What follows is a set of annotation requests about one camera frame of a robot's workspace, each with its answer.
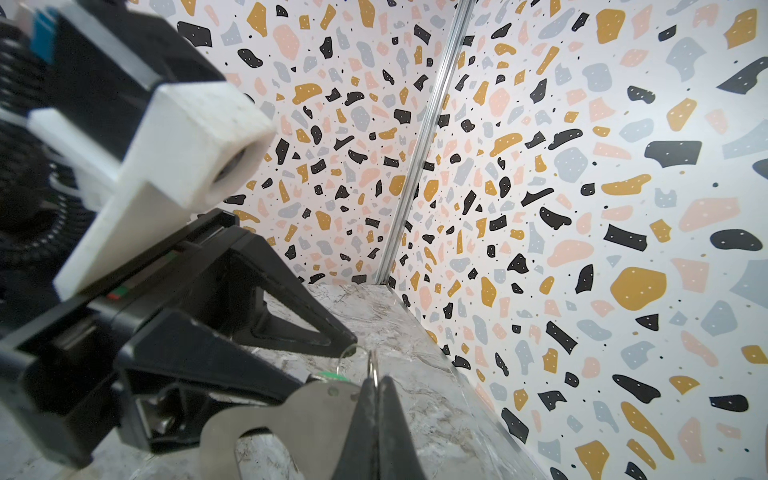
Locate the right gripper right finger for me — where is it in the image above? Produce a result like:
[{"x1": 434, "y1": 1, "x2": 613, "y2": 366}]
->
[{"x1": 377, "y1": 376, "x2": 426, "y2": 480}]

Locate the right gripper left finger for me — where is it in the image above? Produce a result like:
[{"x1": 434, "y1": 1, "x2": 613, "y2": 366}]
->
[{"x1": 332, "y1": 379, "x2": 380, "y2": 480}]

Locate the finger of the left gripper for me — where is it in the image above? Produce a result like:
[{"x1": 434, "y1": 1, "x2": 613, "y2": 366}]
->
[
  {"x1": 114, "y1": 310, "x2": 303, "y2": 454},
  {"x1": 230, "y1": 232, "x2": 357, "y2": 358}
]

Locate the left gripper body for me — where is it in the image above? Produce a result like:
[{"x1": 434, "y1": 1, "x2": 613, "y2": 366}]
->
[{"x1": 1, "y1": 211, "x2": 252, "y2": 469}]

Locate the translucent keyring tag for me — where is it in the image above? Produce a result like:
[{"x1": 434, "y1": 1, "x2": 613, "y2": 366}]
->
[{"x1": 199, "y1": 381, "x2": 361, "y2": 479}]

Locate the green capped key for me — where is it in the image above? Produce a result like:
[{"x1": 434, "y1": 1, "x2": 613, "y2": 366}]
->
[{"x1": 311, "y1": 371, "x2": 351, "y2": 383}]

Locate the metal keyring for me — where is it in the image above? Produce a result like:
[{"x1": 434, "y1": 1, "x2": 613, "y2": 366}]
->
[{"x1": 335, "y1": 343, "x2": 379, "y2": 387}]

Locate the right corner aluminium profile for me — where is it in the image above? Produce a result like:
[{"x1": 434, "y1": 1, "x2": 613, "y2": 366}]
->
[{"x1": 371, "y1": 0, "x2": 476, "y2": 285}]

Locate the black corrugated cable conduit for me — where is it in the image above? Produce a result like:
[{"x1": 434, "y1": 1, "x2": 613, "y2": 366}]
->
[{"x1": 0, "y1": 17, "x2": 97, "y2": 271}]

